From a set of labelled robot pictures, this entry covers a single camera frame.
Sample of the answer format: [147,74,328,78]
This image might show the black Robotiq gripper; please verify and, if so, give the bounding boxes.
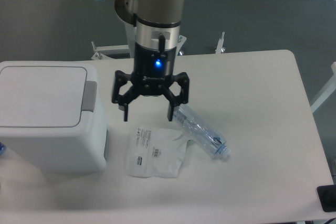
[111,43,190,122]

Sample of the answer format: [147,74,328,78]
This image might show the grey lid push button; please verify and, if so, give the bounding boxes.
[81,81,97,112]

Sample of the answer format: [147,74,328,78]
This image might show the white plastic trash can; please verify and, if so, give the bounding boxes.
[1,61,108,173]

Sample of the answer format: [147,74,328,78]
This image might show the white trash can lid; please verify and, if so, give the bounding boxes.
[1,66,87,127]

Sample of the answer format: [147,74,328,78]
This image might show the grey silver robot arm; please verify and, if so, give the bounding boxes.
[111,0,190,119]

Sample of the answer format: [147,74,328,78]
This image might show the clear crushed plastic bottle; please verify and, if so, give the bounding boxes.
[172,104,230,161]

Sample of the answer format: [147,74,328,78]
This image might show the white crumpled plastic bag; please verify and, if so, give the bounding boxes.
[124,126,190,178]

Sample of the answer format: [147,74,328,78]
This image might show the black device at table edge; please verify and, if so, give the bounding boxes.
[317,185,335,212]

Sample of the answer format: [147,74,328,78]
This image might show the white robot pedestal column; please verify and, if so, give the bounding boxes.
[124,23,137,58]

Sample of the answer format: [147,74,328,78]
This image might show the white metal base frame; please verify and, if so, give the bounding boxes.
[91,31,226,60]

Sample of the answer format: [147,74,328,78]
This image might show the white frame bar right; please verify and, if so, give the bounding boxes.
[310,62,335,113]

